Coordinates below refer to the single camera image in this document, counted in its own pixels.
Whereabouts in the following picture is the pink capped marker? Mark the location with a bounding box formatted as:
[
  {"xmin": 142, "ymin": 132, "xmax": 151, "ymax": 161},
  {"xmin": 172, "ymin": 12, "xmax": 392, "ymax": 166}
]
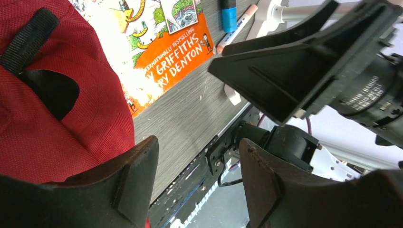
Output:
[{"xmin": 216, "ymin": 4, "xmax": 258, "ymax": 54}]

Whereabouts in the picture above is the red backpack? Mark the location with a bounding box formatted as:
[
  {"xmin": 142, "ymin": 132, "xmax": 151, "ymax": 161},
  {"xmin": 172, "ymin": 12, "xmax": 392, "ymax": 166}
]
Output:
[{"xmin": 0, "ymin": 0, "xmax": 134, "ymax": 183}]

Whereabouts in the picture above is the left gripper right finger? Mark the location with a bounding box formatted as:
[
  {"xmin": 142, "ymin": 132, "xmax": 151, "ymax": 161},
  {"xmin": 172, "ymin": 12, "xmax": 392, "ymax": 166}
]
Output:
[{"xmin": 240, "ymin": 139, "xmax": 403, "ymax": 228}]

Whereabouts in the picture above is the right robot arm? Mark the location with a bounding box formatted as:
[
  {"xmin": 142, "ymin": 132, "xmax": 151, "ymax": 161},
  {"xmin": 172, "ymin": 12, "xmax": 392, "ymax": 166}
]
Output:
[{"xmin": 208, "ymin": 0, "xmax": 403, "ymax": 173}]

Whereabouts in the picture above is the orange treehouse book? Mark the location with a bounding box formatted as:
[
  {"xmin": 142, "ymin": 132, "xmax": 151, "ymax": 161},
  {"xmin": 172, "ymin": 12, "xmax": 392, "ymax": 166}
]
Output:
[{"xmin": 72, "ymin": 0, "xmax": 215, "ymax": 117}]

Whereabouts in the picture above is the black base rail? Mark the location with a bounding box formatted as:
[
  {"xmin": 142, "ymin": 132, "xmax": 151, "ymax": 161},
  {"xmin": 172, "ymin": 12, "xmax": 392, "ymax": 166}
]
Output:
[{"xmin": 149, "ymin": 104, "xmax": 259, "ymax": 228}]

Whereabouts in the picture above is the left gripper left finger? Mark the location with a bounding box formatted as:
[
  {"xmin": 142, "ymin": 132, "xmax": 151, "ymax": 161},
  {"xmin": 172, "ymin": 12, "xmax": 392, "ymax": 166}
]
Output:
[{"xmin": 0, "ymin": 136, "xmax": 159, "ymax": 228}]

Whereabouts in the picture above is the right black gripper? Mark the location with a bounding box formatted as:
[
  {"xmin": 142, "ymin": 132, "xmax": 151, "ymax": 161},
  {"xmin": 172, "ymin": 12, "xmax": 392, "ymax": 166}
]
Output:
[{"xmin": 208, "ymin": 0, "xmax": 403, "ymax": 148}]

